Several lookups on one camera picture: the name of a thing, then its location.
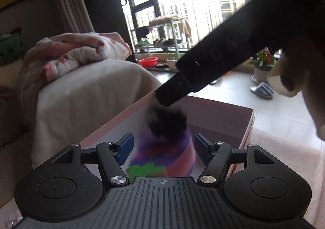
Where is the purple pink green soft toy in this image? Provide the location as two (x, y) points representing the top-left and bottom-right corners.
(126, 129), (196, 181)

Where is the black fuzzy soft object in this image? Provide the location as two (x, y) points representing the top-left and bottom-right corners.
(146, 105), (187, 140)

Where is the right hand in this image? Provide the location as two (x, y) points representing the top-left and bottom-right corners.
(267, 37), (324, 140)

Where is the pink cardboard box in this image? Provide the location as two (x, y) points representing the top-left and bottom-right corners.
(0, 90), (256, 227)

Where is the potted flowering plant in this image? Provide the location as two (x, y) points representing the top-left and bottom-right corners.
(249, 47), (276, 83)

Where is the blue striped slipper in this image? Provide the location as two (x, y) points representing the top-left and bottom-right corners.
(250, 82), (274, 99)

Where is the beige covered sofa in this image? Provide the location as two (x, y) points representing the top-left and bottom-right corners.
(1, 60), (160, 175)

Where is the red plastic basin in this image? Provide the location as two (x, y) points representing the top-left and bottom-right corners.
(139, 57), (159, 68)

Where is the pink floral blanket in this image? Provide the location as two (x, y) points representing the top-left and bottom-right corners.
(17, 32), (132, 109)

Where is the metal plant shelf rack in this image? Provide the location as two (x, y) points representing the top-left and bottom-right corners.
(131, 15), (191, 59)

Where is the beige curtain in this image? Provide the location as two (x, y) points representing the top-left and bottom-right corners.
(57, 0), (94, 34)

